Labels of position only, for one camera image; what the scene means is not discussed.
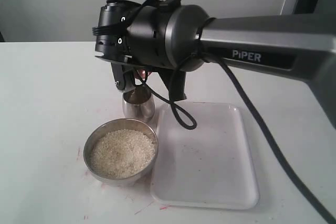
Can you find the small steel cup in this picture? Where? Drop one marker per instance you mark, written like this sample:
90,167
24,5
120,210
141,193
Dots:
139,104

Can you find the brown wooden spoon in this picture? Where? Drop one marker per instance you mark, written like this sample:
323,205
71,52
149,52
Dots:
140,74

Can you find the steel bowl of rice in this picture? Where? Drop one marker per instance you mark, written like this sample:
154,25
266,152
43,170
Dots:
121,151

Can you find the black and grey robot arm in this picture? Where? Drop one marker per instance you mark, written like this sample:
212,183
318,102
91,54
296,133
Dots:
300,46

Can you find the white plastic tray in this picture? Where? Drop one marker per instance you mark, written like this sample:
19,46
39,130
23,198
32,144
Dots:
208,167

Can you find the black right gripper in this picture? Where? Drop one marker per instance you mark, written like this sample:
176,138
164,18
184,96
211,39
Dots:
130,33

